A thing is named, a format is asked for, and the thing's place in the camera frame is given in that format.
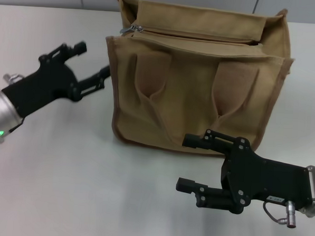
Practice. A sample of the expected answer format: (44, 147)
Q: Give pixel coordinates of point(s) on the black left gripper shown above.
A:
(48, 80)

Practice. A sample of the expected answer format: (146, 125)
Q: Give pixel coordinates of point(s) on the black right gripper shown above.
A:
(270, 179)

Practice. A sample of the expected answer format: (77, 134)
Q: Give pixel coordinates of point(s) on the silver metal zipper pull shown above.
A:
(130, 29)

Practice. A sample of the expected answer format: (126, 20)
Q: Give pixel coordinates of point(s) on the khaki canvas food bag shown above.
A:
(187, 98)

